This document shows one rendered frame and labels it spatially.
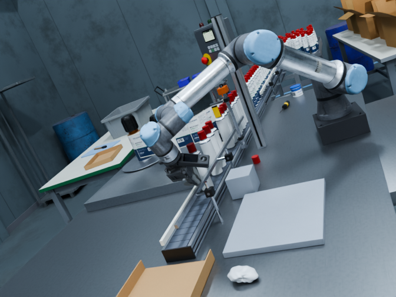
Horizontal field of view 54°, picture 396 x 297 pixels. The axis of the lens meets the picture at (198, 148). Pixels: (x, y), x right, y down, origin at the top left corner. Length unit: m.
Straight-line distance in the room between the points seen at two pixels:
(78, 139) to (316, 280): 5.79
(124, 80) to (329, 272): 6.34
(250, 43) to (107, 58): 5.86
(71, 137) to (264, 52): 5.39
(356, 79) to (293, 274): 0.85
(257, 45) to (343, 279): 0.80
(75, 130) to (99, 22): 1.91
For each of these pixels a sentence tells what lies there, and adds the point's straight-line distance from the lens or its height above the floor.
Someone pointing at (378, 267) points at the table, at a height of 0.83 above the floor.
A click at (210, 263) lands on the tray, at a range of 1.20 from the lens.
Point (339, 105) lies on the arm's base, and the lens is 1.77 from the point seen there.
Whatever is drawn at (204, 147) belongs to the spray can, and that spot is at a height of 1.02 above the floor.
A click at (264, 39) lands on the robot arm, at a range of 1.41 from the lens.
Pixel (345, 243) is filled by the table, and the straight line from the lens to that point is 1.13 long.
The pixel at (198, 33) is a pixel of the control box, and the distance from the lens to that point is 1.97.
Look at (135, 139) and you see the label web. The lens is 2.30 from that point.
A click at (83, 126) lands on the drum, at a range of 6.58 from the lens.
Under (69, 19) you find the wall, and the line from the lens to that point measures 7.36.
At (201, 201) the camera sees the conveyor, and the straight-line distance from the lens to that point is 1.52.
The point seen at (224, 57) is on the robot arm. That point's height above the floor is 1.34.
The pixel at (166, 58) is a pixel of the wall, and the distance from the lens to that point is 6.84.
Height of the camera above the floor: 1.48
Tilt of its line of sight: 16 degrees down
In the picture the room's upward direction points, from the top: 22 degrees counter-clockwise
